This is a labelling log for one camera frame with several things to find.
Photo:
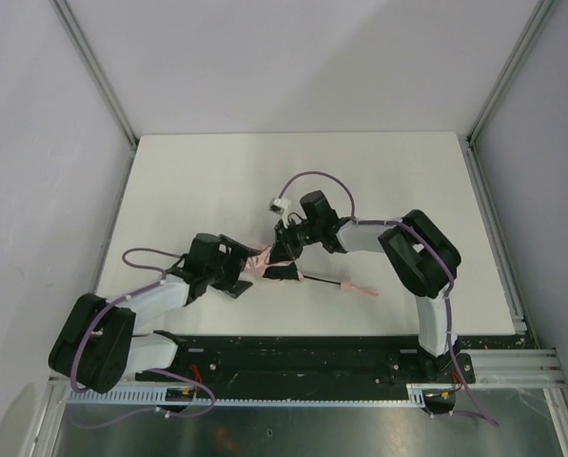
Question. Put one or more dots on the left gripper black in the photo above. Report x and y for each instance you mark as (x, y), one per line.
(236, 266)

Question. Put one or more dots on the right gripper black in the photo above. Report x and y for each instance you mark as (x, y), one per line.
(286, 245)

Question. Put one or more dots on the pink folding umbrella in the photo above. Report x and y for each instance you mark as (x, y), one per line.
(259, 265)

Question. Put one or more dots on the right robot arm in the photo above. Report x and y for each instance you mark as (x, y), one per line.
(424, 259)

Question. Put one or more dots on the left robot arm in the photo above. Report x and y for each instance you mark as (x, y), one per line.
(98, 344)

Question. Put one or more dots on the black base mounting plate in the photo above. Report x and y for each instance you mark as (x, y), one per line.
(306, 369)

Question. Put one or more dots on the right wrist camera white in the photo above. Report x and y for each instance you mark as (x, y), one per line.
(281, 207)

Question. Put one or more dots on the left aluminium frame post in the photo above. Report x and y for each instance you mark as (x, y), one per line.
(78, 39)

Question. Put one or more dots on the aluminium frame post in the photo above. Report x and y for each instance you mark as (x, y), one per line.
(534, 27)
(78, 39)

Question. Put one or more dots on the right aluminium frame post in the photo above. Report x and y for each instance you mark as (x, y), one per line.
(534, 27)

